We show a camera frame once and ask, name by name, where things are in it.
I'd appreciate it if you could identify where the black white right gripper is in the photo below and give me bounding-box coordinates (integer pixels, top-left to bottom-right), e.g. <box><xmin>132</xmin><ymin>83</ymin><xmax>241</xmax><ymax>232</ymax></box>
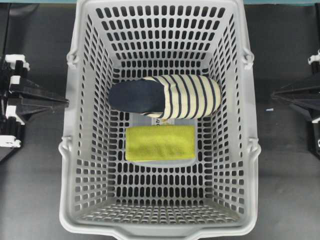
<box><xmin>271</xmin><ymin>49</ymin><xmax>320</xmax><ymax>153</ymax></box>

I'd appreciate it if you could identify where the yellow-green folded cloth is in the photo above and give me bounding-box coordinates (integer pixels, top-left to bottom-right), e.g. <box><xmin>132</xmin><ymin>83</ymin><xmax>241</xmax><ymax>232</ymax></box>
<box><xmin>125</xmin><ymin>125</ymin><xmax>196</xmax><ymax>162</ymax></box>

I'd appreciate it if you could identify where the white label on basket floor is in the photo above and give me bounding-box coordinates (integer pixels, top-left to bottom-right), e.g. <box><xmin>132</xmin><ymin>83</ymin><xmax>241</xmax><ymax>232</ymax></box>
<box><xmin>151</xmin><ymin>118</ymin><xmax>175</xmax><ymax>126</ymax></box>

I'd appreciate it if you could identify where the grey plastic shopping basket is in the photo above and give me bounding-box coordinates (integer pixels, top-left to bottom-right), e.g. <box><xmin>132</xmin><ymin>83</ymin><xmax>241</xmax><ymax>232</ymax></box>
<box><xmin>58</xmin><ymin>0</ymin><xmax>261</xmax><ymax>240</ymax></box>

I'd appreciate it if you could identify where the striped navy cream slipper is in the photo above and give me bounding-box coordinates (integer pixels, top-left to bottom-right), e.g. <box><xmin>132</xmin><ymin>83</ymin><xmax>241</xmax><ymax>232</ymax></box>
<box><xmin>108</xmin><ymin>74</ymin><xmax>222</xmax><ymax>120</ymax></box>

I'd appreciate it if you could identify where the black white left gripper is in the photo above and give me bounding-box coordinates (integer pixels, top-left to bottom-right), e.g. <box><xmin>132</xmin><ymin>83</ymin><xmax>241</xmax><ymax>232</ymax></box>
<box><xmin>0</xmin><ymin>54</ymin><xmax>69</xmax><ymax>148</ymax></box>

